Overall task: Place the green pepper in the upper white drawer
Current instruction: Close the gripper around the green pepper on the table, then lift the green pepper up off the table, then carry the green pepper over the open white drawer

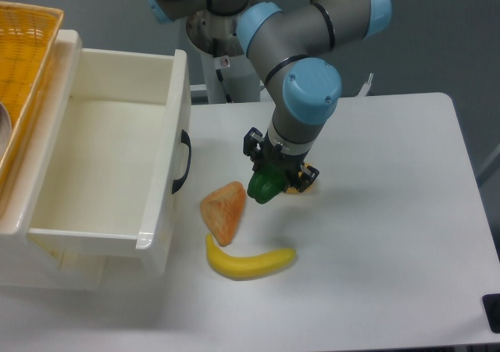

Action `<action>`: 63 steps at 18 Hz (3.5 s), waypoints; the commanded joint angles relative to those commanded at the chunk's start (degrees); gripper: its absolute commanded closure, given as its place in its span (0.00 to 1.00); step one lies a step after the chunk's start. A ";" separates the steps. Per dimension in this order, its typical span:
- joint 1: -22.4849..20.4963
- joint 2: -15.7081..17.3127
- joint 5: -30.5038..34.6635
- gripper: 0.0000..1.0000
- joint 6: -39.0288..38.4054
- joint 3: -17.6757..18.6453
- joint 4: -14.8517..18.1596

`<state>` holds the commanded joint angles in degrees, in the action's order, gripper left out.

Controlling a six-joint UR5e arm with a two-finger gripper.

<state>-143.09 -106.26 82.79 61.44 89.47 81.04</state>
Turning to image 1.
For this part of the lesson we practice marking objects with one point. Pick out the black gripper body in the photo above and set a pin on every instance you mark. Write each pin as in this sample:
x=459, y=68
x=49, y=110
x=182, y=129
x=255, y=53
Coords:
x=289, y=165

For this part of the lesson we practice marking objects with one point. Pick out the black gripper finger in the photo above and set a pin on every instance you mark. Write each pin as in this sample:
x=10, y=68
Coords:
x=306, y=178
x=251, y=142

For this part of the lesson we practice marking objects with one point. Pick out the green bell pepper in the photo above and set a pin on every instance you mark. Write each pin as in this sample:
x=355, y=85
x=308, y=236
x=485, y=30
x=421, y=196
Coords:
x=266, y=183

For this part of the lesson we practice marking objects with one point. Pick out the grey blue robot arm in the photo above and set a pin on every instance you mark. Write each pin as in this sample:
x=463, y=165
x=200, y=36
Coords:
x=285, y=50

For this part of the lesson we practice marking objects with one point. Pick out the white upper drawer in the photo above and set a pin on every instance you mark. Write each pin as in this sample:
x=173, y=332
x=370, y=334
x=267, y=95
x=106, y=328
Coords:
x=107, y=189

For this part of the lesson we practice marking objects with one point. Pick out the white drawer cabinet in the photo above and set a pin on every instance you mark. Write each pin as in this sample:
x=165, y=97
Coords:
x=23, y=261

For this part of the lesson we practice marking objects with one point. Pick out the orange sandwich slice toy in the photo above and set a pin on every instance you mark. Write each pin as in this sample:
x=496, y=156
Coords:
x=222, y=211

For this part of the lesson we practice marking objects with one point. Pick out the yellow banana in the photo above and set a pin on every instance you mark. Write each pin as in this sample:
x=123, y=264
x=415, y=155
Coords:
x=247, y=267

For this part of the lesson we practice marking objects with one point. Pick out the black corner object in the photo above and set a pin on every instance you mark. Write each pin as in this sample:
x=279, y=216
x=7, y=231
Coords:
x=491, y=303

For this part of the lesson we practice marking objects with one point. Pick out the metal bowl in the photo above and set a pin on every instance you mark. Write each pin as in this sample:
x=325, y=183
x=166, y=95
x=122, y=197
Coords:
x=6, y=130

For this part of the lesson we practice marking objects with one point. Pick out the yellow woven basket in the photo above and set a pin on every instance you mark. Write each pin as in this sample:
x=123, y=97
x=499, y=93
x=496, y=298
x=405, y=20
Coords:
x=28, y=34

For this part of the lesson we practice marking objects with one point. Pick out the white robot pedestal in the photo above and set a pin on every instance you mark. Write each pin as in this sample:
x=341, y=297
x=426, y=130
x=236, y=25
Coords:
x=229, y=75

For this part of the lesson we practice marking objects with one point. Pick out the black drawer handle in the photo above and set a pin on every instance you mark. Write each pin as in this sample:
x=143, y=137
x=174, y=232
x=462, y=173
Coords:
x=185, y=161

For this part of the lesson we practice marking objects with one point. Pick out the white table bracket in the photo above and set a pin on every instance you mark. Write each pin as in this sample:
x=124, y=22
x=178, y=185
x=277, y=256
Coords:
x=365, y=88

